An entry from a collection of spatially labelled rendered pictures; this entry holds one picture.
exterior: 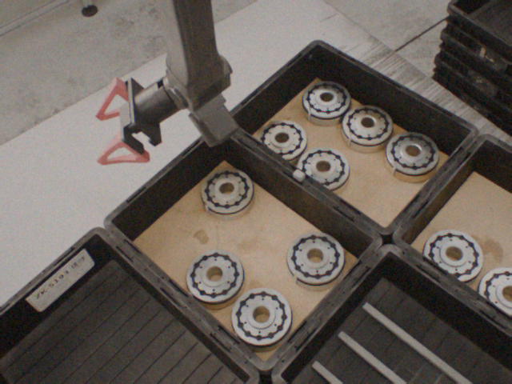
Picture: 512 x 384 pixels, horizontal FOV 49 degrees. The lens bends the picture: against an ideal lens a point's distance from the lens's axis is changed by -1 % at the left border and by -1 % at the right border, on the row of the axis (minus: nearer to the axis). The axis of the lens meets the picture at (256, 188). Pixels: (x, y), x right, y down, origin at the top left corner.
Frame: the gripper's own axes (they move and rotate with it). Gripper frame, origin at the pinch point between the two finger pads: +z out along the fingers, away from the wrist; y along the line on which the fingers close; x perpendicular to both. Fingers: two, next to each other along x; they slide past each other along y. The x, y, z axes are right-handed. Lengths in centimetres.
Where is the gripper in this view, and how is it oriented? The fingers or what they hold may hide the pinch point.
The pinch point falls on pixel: (102, 138)
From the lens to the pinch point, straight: 94.8
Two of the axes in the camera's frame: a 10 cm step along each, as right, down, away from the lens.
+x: -5.2, -4.3, -7.4
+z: -8.4, 4.4, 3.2
